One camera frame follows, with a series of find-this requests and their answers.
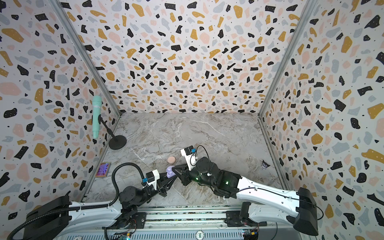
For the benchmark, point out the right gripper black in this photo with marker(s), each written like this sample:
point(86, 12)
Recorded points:
point(185, 172)

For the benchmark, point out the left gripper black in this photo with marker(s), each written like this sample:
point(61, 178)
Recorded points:
point(163, 186)

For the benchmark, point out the purple earbud charging case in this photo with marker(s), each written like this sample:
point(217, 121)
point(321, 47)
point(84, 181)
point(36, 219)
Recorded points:
point(170, 172)

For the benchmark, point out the pink earbud charging case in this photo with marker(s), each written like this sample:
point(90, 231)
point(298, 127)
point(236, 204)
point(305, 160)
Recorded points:
point(171, 160)

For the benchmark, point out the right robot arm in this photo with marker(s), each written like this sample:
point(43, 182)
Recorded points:
point(261, 203)

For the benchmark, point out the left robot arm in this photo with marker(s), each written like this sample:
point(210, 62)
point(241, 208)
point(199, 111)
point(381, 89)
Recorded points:
point(61, 216)

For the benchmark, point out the black microphone stand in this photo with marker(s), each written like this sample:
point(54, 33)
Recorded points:
point(116, 142)

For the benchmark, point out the colourful card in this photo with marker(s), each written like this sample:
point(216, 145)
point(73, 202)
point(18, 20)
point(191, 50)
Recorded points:
point(103, 170)

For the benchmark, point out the small dark wrapper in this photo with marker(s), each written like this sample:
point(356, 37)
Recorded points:
point(265, 165)

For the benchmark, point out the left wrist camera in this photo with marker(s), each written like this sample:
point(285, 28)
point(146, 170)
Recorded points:
point(151, 179)

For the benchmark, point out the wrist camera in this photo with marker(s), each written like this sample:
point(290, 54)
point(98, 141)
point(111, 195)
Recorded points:
point(151, 179)
point(189, 153)

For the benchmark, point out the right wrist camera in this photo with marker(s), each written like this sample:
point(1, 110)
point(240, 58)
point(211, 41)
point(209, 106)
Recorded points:
point(189, 153)

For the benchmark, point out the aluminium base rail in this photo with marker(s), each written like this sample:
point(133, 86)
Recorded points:
point(190, 223)

